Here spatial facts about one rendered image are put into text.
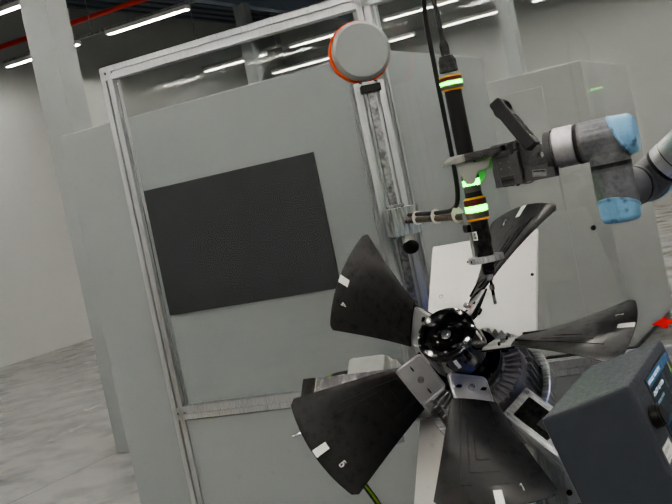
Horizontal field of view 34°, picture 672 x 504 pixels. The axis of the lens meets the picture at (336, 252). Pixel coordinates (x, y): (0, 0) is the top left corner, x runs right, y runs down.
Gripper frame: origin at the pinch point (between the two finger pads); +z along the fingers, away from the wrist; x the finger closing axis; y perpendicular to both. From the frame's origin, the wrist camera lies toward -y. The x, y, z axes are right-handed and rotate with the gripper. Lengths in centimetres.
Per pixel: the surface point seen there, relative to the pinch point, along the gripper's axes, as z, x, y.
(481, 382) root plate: 2.2, -2.9, 43.7
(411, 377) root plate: 15.7, -4.7, 40.6
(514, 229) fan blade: -5.4, 14.6, 16.5
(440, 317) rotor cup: 8.1, -2.2, 29.9
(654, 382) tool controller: -43, -72, 32
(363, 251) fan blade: 27.3, 11.2, 15.1
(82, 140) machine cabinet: 229, 192, -46
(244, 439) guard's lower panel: 104, 71, 67
